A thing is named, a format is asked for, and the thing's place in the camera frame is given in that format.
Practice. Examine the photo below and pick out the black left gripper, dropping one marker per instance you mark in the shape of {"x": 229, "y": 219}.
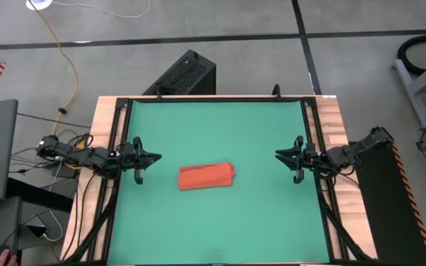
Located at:
{"x": 127, "y": 164}

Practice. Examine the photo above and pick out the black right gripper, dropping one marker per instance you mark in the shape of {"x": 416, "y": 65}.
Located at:
{"x": 314, "y": 162}

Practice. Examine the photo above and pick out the orange towel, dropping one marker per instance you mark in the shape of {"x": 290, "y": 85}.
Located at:
{"x": 205, "y": 176}

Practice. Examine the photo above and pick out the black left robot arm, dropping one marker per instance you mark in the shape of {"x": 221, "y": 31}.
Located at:
{"x": 72, "y": 153}

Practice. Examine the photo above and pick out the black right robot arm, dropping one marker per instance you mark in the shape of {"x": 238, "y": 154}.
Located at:
{"x": 361, "y": 147}

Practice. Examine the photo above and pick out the black table clamp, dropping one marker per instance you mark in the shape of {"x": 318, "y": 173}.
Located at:
{"x": 276, "y": 91}

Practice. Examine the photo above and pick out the green table mat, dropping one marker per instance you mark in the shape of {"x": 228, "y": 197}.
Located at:
{"x": 216, "y": 129}

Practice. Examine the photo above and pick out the black perforated computer tower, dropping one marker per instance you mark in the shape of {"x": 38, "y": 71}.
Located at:
{"x": 183, "y": 74}

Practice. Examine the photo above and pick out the black smartphone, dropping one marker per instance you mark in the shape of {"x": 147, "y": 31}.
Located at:
{"x": 37, "y": 231}

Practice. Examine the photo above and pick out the grey metal stand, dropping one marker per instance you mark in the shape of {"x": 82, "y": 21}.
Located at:
{"x": 416, "y": 85}

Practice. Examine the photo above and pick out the grey desk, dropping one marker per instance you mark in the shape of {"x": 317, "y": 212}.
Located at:
{"x": 2, "y": 221}

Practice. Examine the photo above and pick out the white tower fan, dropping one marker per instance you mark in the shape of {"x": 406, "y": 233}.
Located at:
{"x": 39, "y": 3}

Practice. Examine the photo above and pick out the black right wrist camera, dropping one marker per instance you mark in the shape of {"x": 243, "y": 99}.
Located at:
{"x": 310, "y": 149}

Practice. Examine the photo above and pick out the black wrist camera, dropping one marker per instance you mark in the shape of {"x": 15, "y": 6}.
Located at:
{"x": 128, "y": 148}
{"x": 310, "y": 149}

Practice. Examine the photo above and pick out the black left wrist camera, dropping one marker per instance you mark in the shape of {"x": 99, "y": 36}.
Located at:
{"x": 128, "y": 148}

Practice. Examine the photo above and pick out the black aluminium table frame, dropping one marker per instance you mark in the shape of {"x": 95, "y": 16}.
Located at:
{"x": 122, "y": 111}

